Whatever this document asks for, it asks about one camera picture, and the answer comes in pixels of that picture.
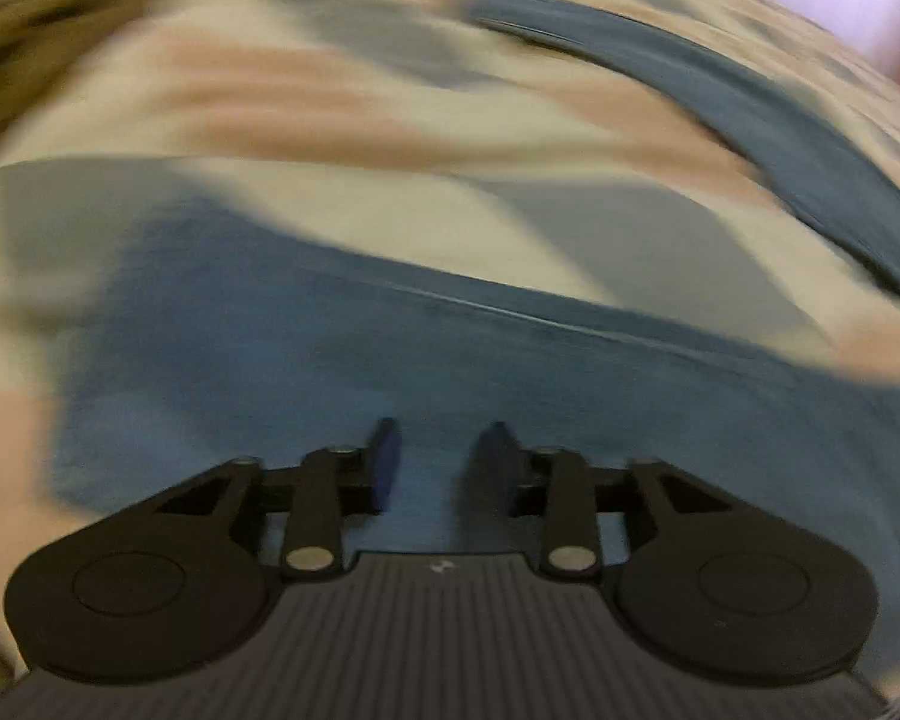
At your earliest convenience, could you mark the checkered patchwork quilt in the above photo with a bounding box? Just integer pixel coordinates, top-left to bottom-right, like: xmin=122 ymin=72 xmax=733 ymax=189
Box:
xmin=0 ymin=0 xmax=900 ymax=691

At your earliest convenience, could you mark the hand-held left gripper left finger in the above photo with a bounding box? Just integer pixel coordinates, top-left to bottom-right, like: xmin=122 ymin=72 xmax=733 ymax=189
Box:
xmin=154 ymin=418 xmax=401 ymax=575

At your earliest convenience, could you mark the blue towel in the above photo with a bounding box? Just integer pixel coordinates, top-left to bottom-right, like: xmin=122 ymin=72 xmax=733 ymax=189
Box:
xmin=49 ymin=0 xmax=900 ymax=695

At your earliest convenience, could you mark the brown crumpled cloth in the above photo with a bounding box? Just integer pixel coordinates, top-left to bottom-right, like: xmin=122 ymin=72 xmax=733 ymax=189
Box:
xmin=0 ymin=0 xmax=203 ymax=158

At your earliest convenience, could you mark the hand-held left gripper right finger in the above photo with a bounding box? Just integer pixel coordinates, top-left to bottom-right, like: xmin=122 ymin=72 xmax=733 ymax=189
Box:
xmin=471 ymin=421 xmax=722 ymax=580

